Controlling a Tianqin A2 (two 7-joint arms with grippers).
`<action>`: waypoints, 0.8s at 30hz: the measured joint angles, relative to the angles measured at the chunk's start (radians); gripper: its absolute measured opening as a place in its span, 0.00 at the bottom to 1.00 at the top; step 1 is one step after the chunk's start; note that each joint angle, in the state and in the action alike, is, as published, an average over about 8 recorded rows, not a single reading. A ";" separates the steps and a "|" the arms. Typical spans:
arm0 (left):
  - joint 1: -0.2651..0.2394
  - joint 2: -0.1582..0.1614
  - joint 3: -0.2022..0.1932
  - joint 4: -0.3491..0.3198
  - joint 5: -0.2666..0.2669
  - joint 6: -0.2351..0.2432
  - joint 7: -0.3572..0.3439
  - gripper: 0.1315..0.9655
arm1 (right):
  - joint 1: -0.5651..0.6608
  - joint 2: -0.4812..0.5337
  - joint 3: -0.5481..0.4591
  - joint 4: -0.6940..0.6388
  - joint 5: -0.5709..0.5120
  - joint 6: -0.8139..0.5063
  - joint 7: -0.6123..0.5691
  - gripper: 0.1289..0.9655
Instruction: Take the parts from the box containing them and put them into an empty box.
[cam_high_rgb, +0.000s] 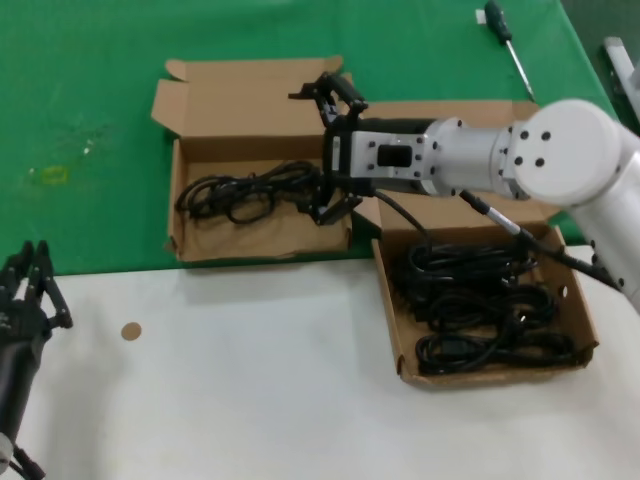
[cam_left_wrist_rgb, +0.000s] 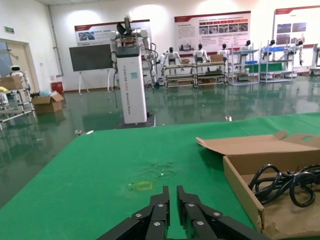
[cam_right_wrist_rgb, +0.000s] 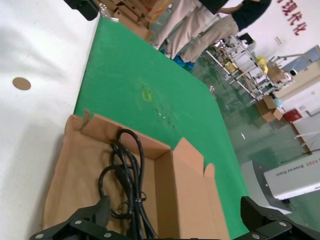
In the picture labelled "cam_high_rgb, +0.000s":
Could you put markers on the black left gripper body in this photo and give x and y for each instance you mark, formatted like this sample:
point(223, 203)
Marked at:
point(20, 360)

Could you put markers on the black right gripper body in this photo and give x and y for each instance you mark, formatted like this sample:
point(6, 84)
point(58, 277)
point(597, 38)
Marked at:
point(337, 155)

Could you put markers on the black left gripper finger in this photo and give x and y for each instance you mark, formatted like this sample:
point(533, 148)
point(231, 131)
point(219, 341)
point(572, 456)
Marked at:
point(47, 290)
point(15, 275)

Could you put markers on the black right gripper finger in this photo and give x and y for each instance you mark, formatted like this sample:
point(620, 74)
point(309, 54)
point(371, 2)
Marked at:
point(335, 207)
point(345, 95)

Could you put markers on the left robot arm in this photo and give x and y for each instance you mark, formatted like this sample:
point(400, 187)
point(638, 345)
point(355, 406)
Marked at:
point(3, 446)

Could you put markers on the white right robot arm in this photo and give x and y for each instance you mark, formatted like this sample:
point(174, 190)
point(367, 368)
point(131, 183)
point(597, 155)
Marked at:
point(565, 150)

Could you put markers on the brown cardboard box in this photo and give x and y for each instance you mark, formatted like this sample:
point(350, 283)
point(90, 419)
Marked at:
point(575, 325)
point(225, 240)

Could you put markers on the round brown cardboard disc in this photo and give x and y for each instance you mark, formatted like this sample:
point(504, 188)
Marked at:
point(131, 331)

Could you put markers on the small white paper label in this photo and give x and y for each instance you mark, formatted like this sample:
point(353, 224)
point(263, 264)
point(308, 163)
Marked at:
point(480, 17)

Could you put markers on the green tablecloth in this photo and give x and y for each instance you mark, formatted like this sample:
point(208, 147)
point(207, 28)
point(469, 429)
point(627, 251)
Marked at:
point(75, 75)

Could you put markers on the grey white metal bar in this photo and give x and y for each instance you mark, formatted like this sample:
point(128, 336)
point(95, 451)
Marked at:
point(617, 55)

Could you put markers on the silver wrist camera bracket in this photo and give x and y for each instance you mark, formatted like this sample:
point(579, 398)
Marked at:
point(365, 155)

